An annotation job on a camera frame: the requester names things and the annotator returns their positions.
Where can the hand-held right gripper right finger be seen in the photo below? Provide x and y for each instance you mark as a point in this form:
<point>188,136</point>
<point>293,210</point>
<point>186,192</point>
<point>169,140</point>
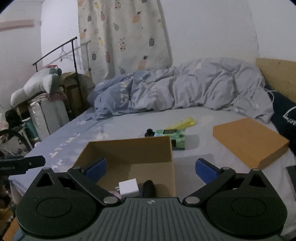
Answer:
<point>205,171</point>

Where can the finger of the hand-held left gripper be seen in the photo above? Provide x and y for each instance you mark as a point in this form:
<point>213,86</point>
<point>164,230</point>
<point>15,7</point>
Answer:
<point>35,161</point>

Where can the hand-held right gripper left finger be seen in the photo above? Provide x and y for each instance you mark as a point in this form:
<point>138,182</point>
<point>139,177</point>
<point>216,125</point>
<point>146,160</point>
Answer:
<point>97,169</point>

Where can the white charger plug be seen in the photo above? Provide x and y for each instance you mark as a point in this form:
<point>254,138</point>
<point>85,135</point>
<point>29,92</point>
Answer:
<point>128,188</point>

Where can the brown cardboard box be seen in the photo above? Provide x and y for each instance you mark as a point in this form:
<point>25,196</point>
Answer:
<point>129,150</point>

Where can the orange cardboard box lid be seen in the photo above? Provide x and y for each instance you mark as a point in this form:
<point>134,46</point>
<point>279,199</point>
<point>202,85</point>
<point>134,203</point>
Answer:
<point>249,139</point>

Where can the dark cylindrical object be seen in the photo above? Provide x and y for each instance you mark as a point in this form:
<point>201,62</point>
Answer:
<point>148,188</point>

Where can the small pink object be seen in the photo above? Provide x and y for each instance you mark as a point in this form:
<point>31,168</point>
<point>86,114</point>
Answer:
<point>114,194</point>

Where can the teal plastic bin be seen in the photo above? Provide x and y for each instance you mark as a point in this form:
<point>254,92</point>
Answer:
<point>31,129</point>

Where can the light blue printed bed sheet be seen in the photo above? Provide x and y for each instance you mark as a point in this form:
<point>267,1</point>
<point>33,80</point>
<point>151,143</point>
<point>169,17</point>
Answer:
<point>69,139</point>

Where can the green printed packet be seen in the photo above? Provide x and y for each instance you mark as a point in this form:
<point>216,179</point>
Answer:
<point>178,139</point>

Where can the grey zipped storage bag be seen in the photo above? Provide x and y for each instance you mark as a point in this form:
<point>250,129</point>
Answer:
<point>48,118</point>

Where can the yellow transparent packet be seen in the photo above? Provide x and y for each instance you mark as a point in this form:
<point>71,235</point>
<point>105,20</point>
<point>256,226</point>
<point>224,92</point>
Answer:
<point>182,122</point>

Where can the small black gadget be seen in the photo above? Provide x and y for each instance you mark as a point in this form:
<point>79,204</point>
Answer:
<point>149,132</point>

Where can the pink patterned cloth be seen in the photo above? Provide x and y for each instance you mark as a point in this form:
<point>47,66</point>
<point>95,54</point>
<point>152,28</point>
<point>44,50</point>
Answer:
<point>56,95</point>

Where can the white and green plush toy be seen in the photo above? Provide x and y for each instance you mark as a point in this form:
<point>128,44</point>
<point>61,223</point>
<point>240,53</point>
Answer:
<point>32,87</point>

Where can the brown cardboard carton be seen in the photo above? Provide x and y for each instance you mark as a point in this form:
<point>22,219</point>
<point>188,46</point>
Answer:
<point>74,92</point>

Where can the light blue crumpled duvet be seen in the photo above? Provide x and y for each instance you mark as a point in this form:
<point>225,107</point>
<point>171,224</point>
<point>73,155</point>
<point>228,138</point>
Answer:
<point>185,88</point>

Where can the dark flat object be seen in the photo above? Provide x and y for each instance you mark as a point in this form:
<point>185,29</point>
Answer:
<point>291,173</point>

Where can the dark blue printed pillow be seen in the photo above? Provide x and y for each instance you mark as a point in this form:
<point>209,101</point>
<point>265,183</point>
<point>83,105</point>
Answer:
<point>284,115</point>

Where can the black metal clothes rack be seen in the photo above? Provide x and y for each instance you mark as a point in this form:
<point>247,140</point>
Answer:
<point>74,60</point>

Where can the wooden headboard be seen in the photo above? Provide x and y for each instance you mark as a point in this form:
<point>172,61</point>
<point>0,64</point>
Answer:
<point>279,74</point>

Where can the pineapple print curtain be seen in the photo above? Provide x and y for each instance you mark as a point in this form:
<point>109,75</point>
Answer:
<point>124,34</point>

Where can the black round frame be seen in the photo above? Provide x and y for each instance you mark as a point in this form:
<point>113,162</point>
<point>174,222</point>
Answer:
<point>16,132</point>

